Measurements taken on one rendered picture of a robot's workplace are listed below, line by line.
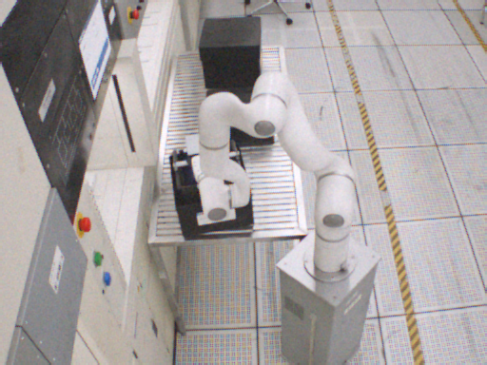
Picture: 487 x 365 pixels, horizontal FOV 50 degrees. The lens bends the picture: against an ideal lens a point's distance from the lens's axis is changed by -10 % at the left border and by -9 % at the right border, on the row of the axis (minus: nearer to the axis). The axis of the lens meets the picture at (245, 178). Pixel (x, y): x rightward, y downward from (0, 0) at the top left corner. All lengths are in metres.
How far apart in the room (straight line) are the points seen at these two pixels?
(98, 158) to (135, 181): 0.18
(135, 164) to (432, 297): 1.60
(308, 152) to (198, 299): 1.46
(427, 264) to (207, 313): 1.17
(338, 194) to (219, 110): 0.43
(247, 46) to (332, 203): 1.17
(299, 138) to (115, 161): 0.94
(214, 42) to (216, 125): 1.15
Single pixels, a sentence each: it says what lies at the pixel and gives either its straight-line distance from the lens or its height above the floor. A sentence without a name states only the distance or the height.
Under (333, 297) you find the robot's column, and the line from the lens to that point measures 1.95.
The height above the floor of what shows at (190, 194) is 0.95.
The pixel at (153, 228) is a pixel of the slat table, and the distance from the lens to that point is 2.20.
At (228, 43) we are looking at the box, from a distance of 2.66.
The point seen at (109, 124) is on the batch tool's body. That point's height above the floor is 1.10.
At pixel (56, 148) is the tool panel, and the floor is 1.60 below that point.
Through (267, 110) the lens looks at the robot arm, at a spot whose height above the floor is 1.51.
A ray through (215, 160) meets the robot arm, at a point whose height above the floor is 1.27.
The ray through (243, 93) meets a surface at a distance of 2.57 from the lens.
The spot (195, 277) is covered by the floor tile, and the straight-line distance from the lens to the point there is 2.96.
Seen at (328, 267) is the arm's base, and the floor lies 0.80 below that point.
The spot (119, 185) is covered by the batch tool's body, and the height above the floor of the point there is 0.87.
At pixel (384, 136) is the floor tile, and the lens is 3.67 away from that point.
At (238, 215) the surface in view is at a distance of 2.09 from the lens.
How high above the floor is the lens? 2.41
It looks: 46 degrees down
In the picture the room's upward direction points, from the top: 6 degrees counter-clockwise
